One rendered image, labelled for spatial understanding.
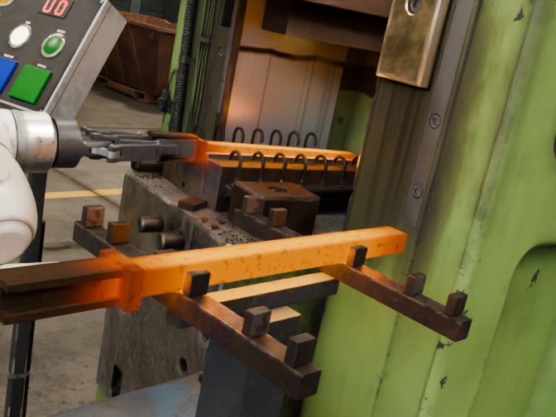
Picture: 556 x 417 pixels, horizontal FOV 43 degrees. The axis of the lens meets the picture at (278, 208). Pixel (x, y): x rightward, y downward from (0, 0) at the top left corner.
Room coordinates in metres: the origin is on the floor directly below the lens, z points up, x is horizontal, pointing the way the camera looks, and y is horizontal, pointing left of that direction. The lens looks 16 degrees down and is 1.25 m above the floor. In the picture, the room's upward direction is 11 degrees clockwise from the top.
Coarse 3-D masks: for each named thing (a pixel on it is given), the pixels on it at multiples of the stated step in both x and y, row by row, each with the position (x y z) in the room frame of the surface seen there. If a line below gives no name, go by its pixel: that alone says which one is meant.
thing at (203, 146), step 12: (156, 132) 1.10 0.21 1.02; (168, 132) 1.12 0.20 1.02; (180, 132) 1.15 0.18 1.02; (204, 144) 1.14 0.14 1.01; (216, 144) 1.17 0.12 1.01; (228, 144) 1.19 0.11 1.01; (240, 144) 1.21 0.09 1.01; (252, 144) 1.24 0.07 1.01; (204, 156) 1.14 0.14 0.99; (312, 156) 1.29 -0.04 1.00; (348, 156) 1.35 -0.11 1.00
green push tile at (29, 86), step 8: (24, 72) 1.43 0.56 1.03; (32, 72) 1.42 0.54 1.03; (40, 72) 1.41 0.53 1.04; (48, 72) 1.40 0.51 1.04; (16, 80) 1.42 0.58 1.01; (24, 80) 1.41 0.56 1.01; (32, 80) 1.41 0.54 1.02; (40, 80) 1.40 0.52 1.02; (48, 80) 1.40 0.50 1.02; (16, 88) 1.41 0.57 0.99; (24, 88) 1.40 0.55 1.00; (32, 88) 1.39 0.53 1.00; (40, 88) 1.39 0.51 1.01; (16, 96) 1.40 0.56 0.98; (24, 96) 1.39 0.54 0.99; (32, 96) 1.38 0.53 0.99; (40, 96) 1.39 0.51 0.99; (32, 104) 1.38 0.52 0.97
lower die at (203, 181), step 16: (208, 160) 1.13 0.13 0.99; (224, 160) 1.15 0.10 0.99; (256, 160) 1.20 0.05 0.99; (272, 160) 1.22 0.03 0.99; (288, 160) 1.24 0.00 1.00; (320, 160) 1.29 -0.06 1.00; (176, 176) 1.21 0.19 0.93; (192, 176) 1.17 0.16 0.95; (208, 176) 1.13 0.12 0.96; (224, 176) 1.10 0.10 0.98; (240, 176) 1.12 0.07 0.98; (256, 176) 1.14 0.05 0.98; (272, 176) 1.16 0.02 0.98; (288, 176) 1.18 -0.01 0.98; (320, 176) 1.23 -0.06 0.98; (336, 176) 1.25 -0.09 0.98; (352, 176) 1.27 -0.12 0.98; (192, 192) 1.16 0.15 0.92; (208, 192) 1.12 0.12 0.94; (224, 208) 1.11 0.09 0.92; (320, 208) 1.24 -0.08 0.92; (336, 208) 1.26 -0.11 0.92
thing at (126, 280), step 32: (160, 256) 0.54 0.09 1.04; (192, 256) 0.56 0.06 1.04; (224, 256) 0.57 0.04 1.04; (256, 256) 0.59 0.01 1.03; (288, 256) 0.62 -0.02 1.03; (320, 256) 0.66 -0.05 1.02; (0, 288) 0.43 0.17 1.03; (32, 288) 0.44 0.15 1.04; (64, 288) 0.47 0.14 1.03; (96, 288) 0.48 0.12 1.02; (128, 288) 0.49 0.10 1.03; (160, 288) 0.52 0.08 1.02; (0, 320) 0.43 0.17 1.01; (32, 320) 0.44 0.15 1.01
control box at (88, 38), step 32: (32, 0) 1.55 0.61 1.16; (64, 0) 1.51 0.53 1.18; (96, 0) 1.49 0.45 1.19; (0, 32) 1.52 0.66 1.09; (32, 32) 1.49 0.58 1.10; (64, 32) 1.46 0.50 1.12; (96, 32) 1.46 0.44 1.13; (32, 64) 1.44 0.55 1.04; (64, 64) 1.41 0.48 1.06; (96, 64) 1.47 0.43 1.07; (0, 96) 1.42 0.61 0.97; (64, 96) 1.40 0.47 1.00
